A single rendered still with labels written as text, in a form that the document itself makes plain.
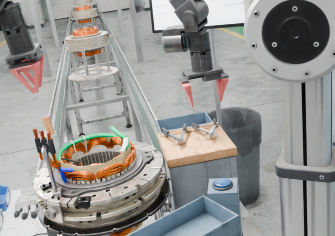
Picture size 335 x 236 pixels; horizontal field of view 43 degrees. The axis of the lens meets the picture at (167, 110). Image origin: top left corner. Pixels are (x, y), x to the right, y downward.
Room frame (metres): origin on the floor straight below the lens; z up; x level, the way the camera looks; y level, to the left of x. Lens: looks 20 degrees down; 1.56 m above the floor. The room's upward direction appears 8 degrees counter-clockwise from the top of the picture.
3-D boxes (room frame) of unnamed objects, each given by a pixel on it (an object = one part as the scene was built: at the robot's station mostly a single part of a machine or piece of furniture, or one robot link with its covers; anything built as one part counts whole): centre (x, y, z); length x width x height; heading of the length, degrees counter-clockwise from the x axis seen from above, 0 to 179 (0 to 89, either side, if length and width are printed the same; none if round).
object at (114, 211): (0.82, 0.13, 1.05); 0.09 x 0.04 x 0.01; 101
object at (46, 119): (1.00, 0.30, 1.20); 0.02 x 0.02 x 0.06
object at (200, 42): (1.13, -0.10, 1.34); 0.07 x 0.06 x 0.07; 61
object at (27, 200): (1.39, 0.54, 0.79); 0.24 x 0.12 x 0.02; 9
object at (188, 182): (1.11, -0.06, 0.91); 0.19 x 0.19 x 0.26; 6
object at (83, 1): (7.38, 1.15, 0.94); 0.39 x 0.39 x 0.30
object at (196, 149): (1.11, -0.06, 1.05); 0.20 x 0.19 x 0.02; 6
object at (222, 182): (0.89, -0.11, 1.04); 0.04 x 0.04 x 0.01
